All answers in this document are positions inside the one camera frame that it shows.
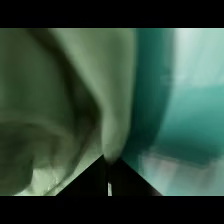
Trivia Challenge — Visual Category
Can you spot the pale green shirt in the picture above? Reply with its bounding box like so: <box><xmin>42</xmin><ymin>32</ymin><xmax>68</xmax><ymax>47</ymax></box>
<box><xmin>0</xmin><ymin>28</ymin><xmax>138</xmax><ymax>197</ymax></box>

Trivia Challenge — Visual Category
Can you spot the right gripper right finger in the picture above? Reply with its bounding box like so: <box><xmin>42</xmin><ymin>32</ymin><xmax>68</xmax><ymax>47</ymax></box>
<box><xmin>110</xmin><ymin>157</ymin><xmax>164</xmax><ymax>197</ymax></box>

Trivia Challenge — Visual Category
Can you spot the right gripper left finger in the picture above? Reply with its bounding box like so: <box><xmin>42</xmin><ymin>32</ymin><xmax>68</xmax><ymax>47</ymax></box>
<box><xmin>55</xmin><ymin>153</ymin><xmax>109</xmax><ymax>197</ymax></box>

